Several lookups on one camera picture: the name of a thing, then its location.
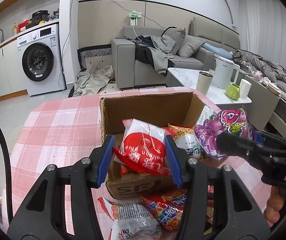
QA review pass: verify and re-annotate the purple candy bag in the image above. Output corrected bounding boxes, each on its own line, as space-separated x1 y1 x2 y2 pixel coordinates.
193 107 257 160

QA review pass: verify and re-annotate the red triangular chip bag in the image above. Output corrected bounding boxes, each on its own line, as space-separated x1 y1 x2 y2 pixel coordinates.
140 189 187 232

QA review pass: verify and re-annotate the white red balloon snack bag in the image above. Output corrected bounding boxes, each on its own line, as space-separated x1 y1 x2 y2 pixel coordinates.
113 119 170 176

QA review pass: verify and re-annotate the white red rice snack bag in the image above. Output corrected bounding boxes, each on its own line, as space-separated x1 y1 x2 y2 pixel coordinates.
98 197 162 239

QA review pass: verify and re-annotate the red Oreo snack pack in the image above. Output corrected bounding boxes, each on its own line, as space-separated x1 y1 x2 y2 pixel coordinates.
120 164 135 176

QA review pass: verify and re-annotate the person's right hand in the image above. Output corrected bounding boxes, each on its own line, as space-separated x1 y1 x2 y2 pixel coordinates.
263 186 284 228

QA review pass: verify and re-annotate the yellow noodle snack bag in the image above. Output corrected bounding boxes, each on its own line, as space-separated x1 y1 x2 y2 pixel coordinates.
164 124 201 159

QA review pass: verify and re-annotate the pink plaid tablecloth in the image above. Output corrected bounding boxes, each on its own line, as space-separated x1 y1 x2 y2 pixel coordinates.
10 87 271 239

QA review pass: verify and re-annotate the green ceramic mug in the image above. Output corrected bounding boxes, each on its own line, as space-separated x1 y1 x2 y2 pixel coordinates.
225 83 240 101

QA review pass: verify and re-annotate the white cylinder cup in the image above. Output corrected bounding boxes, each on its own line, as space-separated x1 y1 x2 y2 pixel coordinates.
239 79 251 99

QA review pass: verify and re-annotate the SF cardboard box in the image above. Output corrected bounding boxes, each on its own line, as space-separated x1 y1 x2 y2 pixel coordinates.
100 92 220 200

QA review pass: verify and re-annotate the grey blanket pile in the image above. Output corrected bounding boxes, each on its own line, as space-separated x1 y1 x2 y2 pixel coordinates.
231 49 286 93

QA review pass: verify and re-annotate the beige tumbler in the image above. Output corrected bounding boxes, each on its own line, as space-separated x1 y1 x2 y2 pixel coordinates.
196 72 213 95

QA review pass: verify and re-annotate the white electric kettle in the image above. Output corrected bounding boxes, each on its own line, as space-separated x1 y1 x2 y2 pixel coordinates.
212 56 240 90

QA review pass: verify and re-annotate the black white patterned pet bed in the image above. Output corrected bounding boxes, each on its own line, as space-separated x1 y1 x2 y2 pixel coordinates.
77 44 112 71

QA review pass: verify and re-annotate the grey pillow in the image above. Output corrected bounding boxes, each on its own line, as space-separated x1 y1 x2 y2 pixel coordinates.
177 35 206 59
162 27 186 55

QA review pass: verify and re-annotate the grey sofa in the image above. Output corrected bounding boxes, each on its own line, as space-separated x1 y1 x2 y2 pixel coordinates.
112 16 240 89

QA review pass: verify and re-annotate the grey jacket on sofa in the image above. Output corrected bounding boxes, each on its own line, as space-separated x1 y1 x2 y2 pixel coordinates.
135 35 174 76

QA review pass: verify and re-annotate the white washing machine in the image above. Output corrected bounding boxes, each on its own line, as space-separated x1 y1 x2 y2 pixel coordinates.
17 22 66 96

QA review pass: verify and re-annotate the kitchen faucet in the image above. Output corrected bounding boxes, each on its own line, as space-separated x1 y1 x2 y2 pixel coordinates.
0 29 4 43

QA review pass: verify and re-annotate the black pressure cooker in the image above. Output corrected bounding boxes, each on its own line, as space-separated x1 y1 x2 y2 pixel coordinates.
31 10 49 25

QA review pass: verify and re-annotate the wall socket with green plug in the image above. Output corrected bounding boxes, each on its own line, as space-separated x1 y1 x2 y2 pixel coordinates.
129 11 142 26

